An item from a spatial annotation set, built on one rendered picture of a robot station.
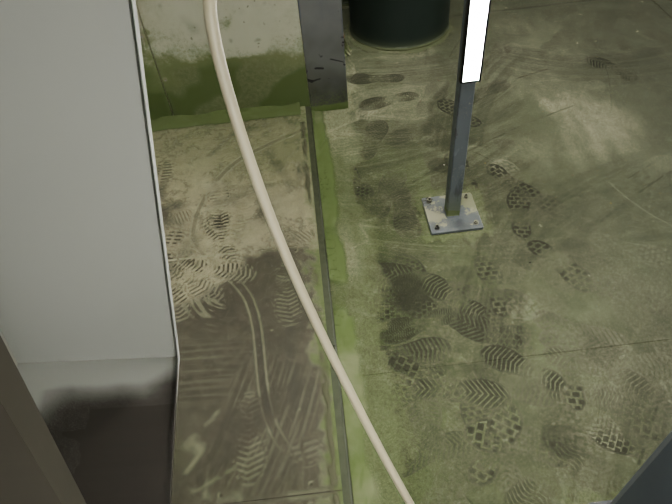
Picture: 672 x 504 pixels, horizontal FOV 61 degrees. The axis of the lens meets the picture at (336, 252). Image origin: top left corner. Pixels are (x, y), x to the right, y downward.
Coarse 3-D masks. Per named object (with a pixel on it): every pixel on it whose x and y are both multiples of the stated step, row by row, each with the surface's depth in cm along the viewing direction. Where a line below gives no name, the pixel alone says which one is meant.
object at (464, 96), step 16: (464, 0) 160; (464, 16) 162; (464, 96) 179; (464, 112) 184; (464, 128) 188; (464, 144) 193; (464, 160) 198; (448, 176) 207; (448, 192) 211; (448, 208) 215
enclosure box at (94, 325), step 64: (0, 0) 71; (64, 0) 72; (128, 0) 73; (0, 64) 77; (64, 64) 78; (128, 64) 79; (0, 128) 84; (64, 128) 85; (128, 128) 86; (0, 192) 92; (64, 192) 94; (128, 192) 95; (0, 256) 102; (64, 256) 104; (128, 256) 106; (0, 320) 115; (64, 320) 117; (128, 320) 120; (0, 384) 29; (64, 384) 124; (128, 384) 126; (0, 448) 32; (64, 448) 115; (128, 448) 116
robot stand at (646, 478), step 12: (660, 444) 116; (660, 456) 111; (648, 468) 116; (660, 468) 111; (636, 480) 121; (648, 480) 116; (660, 480) 112; (624, 492) 128; (636, 492) 122; (648, 492) 117; (660, 492) 112
